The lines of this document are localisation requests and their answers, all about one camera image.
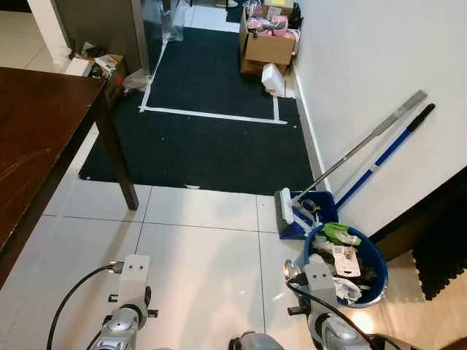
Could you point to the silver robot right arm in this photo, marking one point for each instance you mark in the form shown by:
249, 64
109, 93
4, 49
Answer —
332, 335

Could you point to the white crumpled rubbish bag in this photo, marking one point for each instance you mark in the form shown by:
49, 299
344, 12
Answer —
349, 290

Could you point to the white printed label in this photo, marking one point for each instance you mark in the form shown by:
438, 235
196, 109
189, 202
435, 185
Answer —
346, 260

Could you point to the green crumpled wrapper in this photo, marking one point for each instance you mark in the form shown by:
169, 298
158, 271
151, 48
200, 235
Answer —
339, 233

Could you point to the blue plastic bin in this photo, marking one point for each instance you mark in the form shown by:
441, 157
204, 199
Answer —
379, 266

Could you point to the black foam puzzle mat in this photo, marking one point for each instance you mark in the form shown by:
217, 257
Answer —
441, 262

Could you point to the dark blue carpet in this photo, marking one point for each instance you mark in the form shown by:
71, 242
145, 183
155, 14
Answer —
204, 153

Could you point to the dark brown furniture panel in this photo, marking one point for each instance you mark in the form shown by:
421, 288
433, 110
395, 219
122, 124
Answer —
438, 211

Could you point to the white floor tape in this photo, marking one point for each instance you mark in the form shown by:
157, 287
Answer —
211, 115

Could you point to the dark brown wooden table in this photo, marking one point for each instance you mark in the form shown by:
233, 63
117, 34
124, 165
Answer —
36, 138

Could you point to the cardboard box of clutter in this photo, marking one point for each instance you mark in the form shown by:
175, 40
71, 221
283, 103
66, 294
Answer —
115, 87

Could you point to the crumpled clear plastic bag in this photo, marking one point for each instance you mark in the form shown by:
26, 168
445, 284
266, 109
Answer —
137, 80

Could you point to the white plastic container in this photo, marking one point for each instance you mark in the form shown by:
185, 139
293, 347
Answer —
273, 80

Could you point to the cardboard box of pink things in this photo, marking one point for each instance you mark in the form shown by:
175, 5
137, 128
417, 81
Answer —
266, 51

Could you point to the tall clear plastic bag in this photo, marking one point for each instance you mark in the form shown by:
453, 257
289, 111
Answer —
164, 22

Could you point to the pink white bundle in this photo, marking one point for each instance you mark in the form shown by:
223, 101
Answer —
273, 25

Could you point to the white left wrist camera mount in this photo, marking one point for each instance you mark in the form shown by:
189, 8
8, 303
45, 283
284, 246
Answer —
133, 273

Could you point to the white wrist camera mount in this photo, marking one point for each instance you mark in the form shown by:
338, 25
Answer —
319, 281
133, 273

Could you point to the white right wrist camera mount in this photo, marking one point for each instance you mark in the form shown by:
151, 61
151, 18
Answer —
319, 281

